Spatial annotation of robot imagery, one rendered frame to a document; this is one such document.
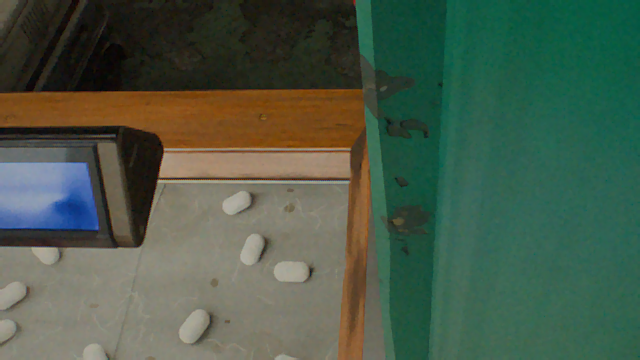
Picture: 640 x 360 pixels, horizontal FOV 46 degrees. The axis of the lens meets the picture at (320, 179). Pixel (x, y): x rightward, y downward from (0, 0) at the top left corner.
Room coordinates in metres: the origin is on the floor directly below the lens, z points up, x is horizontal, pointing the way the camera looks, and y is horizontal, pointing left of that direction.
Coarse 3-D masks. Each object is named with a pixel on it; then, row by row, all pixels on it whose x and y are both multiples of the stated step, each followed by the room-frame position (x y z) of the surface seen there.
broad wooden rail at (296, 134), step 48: (0, 96) 0.67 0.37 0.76; (48, 96) 0.65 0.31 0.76; (96, 96) 0.64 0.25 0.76; (144, 96) 0.62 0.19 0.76; (192, 96) 0.61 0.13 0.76; (240, 96) 0.59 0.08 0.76; (288, 96) 0.58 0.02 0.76; (336, 96) 0.57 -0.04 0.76; (192, 144) 0.54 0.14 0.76; (240, 144) 0.52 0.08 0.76; (288, 144) 0.51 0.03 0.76; (336, 144) 0.50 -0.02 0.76
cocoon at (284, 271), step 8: (280, 264) 0.37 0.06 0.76; (288, 264) 0.36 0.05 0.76; (296, 264) 0.36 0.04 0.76; (304, 264) 0.36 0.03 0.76; (280, 272) 0.36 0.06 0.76; (288, 272) 0.35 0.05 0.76; (296, 272) 0.35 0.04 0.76; (304, 272) 0.35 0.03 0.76; (280, 280) 0.35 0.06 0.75; (288, 280) 0.35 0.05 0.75; (296, 280) 0.35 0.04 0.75; (304, 280) 0.35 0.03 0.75
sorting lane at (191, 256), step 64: (192, 192) 0.49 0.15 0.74; (256, 192) 0.47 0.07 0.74; (320, 192) 0.46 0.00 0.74; (0, 256) 0.45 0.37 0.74; (64, 256) 0.43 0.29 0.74; (128, 256) 0.42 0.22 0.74; (192, 256) 0.40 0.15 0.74; (320, 256) 0.38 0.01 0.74; (0, 320) 0.37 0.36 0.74; (64, 320) 0.36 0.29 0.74; (128, 320) 0.34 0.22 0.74; (256, 320) 0.32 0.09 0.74; (320, 320) 0.31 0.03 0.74
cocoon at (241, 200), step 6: (240, 192) 0.46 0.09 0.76; (246, 192) 0.46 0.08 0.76; (228, 198) 0.46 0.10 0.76; (234, 198) 0.46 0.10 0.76; (240, 198) 0.46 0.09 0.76; (246, 198) 0.45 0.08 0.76; (228, 204) 0.45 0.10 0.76; (234, 204) 0.45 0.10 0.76; (240, 204) 0.45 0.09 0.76; (246, 204) 0.45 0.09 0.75; (228, 210) 0.45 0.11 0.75; (234, 210) 0.44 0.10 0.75; (240, 210) 0.45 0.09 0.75
